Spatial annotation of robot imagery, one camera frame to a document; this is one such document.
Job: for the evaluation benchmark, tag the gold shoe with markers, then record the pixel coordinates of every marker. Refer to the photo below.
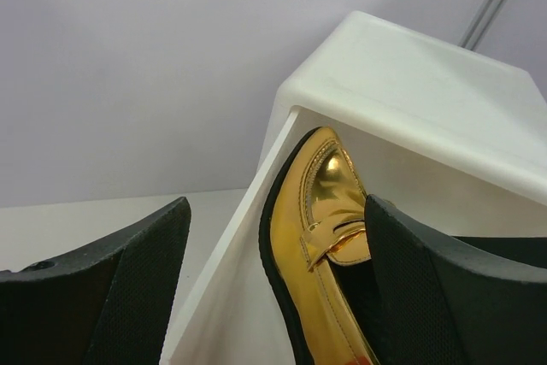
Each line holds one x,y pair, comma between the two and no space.
314,249

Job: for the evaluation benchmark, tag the white plastic shoe cabinet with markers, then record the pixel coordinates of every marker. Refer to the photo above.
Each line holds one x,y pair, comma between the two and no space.
455,139

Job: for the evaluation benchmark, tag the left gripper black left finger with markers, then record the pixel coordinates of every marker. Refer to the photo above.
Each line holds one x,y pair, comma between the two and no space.
107,302

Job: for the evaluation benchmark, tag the pink drawer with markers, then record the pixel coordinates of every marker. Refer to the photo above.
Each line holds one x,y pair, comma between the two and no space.
230,315

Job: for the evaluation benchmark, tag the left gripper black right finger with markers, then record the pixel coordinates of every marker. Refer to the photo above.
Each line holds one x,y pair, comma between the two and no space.
457,300

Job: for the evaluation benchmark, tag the aluminium wall post right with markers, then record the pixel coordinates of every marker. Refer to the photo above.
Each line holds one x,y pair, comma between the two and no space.
481,23

